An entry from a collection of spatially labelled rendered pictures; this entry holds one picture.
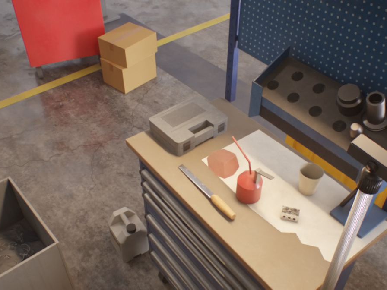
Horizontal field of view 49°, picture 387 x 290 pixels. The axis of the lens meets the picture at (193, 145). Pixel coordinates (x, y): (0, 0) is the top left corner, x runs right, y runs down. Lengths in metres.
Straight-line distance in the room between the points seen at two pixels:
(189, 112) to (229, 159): 0.28
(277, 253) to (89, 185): 1.79
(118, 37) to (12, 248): 2.01
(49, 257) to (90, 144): 1.41
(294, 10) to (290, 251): 0.78
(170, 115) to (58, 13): 2.25
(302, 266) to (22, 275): 1.15
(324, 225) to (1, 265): 1.48
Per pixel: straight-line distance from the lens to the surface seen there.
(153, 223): 1.88
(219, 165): 1.55
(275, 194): 1.50
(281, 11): 1.53
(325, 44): 1.44
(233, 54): 1.77
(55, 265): 2.01
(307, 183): 1.47
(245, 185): 1.40
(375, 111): 1.24
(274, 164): 1.61
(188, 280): 1.88
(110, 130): 3.29
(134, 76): 3.67
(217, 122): 1.66
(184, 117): 1.69
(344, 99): 1.29
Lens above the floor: 2.05
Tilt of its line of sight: 41 degrees down
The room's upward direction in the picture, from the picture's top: straight up
